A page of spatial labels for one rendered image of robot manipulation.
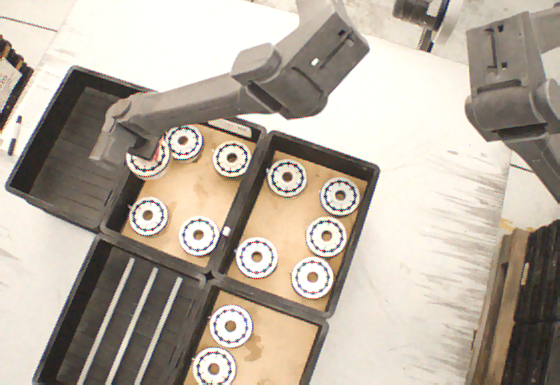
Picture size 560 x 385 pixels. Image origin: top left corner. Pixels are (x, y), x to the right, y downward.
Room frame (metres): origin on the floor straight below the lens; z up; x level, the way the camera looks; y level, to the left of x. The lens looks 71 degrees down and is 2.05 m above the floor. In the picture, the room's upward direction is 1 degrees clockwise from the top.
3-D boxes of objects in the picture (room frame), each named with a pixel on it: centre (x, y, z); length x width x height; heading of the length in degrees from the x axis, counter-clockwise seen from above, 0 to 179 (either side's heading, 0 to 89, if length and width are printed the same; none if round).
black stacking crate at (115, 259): (-0.01, 0.37, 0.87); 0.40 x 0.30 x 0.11; 160
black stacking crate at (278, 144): (0.27, -0.04, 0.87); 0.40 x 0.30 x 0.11; 160
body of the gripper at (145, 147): (0.39, 0.31, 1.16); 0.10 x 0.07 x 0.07; 70
